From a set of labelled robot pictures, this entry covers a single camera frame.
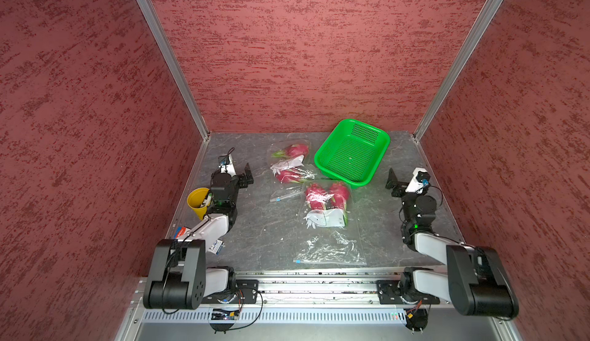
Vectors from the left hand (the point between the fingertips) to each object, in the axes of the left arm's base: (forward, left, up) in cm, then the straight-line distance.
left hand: (236, 169), depth 88 cm
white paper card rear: (+7, -19, -6) cm, 22 cm away
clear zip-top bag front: (-19, -36, -14) cm, 43 cm away
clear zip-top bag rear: (-2, -18, -14) cm, 23 cm away
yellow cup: (-10, +15, -5) cm, 19 cm away
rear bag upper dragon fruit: (+16, -21, -7) cm, 27 cm away
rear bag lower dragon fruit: (+2, -23, -7) cm, 24 cm away
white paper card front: (-15, -36, -12) cm, 40 cm away
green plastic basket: (+22, -51, -15) cm, 58 cm away
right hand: (-3, -64, +2) cm, 64 cm away
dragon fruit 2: (-5, -41, -9) cm, 43 cm away
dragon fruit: (-9, -32, -6) cm, 33 cm away
